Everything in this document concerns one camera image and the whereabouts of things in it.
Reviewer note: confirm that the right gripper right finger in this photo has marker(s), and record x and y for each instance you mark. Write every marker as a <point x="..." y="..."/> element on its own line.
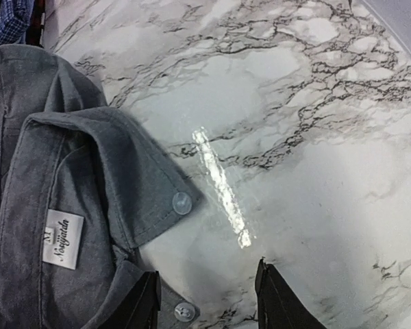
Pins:
<point x="278" y="306"/>

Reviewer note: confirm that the grey long sleeve shirt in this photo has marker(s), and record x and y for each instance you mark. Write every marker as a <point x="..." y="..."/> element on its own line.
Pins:
<point x="82" y="188"/>

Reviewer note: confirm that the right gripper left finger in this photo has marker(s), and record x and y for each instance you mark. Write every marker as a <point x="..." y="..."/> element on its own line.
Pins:
<point x="140" y="307"/>

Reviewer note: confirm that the blue checked folded shirt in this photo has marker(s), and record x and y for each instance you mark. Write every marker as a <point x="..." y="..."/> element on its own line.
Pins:
<point x="15" y="19"/>

